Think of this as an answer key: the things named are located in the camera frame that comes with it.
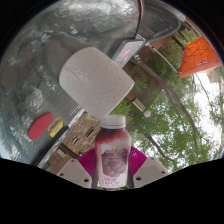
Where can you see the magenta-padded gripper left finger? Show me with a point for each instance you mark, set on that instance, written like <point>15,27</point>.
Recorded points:
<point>73,171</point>

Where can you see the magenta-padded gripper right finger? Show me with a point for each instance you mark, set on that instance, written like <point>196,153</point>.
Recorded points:
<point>150,170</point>

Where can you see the blue yellow striped cone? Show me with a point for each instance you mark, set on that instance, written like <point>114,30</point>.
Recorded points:
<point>137,59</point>

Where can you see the grey wicker chair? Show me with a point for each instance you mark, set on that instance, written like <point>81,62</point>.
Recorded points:
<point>160,20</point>

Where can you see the globe lamp post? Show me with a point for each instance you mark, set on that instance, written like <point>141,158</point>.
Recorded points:
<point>147,113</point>

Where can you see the flat round red coaster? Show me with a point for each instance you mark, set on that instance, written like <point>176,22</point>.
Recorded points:
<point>40,126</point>

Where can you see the yellow card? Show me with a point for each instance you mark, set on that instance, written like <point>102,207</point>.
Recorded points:
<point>56,128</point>

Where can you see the orange canopy tent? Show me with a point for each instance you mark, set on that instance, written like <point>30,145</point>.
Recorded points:
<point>200,56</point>

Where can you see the white textured cup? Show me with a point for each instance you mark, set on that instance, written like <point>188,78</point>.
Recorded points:
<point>95,80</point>

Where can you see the pink juice bottle white cap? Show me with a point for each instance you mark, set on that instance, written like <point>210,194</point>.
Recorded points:
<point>112,160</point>

